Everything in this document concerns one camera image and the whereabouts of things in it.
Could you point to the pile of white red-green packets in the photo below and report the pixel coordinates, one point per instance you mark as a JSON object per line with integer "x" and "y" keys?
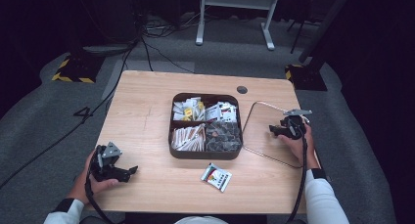
{"x": 223, "y": 112}

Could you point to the dark round table grommet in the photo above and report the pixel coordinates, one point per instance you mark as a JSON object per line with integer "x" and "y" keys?
{"x": 242, "y": 89}

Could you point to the black yellow striped stand base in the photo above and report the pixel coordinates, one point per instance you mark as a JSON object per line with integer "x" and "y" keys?
{"x": 76, "y": 69}
{"x": 306, "y": 78}

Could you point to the black tripod legs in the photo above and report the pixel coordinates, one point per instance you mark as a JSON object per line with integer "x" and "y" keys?
{"x": 301, "y": 28}

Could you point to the pile of white yellow packets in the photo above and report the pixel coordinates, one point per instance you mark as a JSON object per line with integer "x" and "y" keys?
{"x": 189, "y": 110}

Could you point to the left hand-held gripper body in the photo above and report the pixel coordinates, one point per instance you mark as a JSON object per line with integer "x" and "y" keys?
{"x": 106, "y": 168}

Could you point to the clear box lid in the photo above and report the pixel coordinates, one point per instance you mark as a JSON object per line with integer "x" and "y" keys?
{"x": 261, "y": 136}

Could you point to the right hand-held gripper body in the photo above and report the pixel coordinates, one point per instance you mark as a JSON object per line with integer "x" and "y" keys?
{"x": 293, "y": 126}

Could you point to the grey flat floor plate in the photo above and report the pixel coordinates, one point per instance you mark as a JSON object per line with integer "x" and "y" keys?
{"x": 106, "y": 49}

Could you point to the pile of brown white sticks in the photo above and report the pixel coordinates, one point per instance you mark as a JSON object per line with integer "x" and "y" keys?
{"x": 188, "y": 137}

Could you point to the white metal stand frame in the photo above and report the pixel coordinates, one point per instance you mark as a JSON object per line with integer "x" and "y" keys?
{"x": 238, "y": 0}

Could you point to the pile of dark packets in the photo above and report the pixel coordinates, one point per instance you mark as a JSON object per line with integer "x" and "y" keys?
{"x": 223, "y": 136}

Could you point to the person's left hand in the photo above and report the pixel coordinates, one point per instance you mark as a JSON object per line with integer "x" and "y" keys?
{"x": 81, "y": 185}

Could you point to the dark brown divided box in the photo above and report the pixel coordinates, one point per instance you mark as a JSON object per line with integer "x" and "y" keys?
{"x": 204, "y": 155}

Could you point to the dark slanted pole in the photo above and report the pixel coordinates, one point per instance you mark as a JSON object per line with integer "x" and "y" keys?
{"x": 326, "y": 25}

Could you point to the person's right hand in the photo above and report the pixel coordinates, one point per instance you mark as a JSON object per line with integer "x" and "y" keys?
{"x": 298, "y": 149}

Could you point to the white striped sachet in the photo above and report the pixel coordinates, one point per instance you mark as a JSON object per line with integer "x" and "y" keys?
{"x": 216, "y": 177}

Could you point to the person's white torso clothing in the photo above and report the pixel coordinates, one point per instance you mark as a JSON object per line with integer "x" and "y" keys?
{"x": 200, "y": 220}

